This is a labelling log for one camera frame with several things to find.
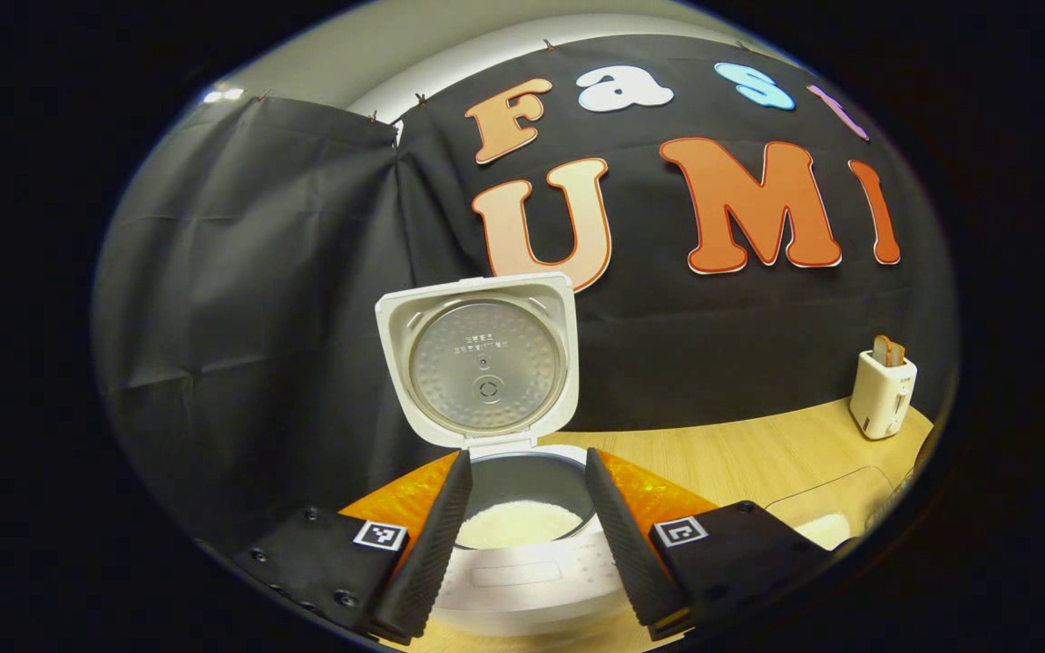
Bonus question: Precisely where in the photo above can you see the white rice cooker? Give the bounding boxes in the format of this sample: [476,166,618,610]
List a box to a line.
[375,272,659,636]

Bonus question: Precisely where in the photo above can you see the white toaster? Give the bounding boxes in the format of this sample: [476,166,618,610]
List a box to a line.
[849,349,919,441]

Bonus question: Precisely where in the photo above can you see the black backdrop cloth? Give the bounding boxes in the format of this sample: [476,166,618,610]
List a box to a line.
[92,34,959,554]

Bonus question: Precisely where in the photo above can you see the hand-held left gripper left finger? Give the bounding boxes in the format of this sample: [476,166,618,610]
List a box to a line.
[237,451,474,647]

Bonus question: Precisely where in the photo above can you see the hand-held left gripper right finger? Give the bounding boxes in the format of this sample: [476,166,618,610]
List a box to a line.
[584,447,836,640]

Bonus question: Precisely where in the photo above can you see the clear glass dish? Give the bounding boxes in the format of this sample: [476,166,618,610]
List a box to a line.
[763,465,900,552]

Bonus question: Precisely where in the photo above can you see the pile of white rice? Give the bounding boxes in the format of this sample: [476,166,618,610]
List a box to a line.
[454,501,585,550]

